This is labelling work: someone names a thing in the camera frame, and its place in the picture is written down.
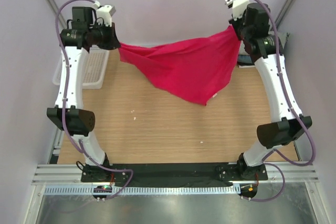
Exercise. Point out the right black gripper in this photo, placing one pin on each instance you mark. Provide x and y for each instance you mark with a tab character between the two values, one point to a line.
234	23

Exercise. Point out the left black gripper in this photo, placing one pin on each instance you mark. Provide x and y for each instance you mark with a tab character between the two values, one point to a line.
113	42

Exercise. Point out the red t-shirt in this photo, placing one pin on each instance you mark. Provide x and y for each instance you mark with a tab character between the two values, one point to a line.
193	70

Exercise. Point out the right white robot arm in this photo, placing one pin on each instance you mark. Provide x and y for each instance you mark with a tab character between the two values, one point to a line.
287	121

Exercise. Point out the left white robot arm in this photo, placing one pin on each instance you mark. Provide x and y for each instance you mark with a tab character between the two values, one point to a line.
89	26

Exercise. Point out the white plastic basket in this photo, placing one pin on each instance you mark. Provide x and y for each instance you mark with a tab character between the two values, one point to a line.
95	67

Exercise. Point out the dark blue folded t-shirt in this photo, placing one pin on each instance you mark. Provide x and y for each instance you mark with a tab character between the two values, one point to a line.
244	60

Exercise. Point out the grey folded t-shirt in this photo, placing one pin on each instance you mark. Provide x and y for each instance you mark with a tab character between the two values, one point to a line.
283	38

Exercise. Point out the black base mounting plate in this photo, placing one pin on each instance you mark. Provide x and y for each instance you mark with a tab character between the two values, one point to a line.
174	175

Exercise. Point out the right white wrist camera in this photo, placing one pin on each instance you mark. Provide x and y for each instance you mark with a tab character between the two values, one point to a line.
238	7

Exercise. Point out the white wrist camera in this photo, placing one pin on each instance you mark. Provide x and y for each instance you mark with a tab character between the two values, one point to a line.
104	13
238	7

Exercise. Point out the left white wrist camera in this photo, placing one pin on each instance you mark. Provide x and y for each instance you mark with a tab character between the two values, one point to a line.
104	13

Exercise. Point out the white slotted cable duct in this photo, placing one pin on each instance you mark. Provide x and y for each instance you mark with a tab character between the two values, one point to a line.
97	190

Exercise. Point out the aluminium frame rail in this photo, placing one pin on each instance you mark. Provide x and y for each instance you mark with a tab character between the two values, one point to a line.
69	174

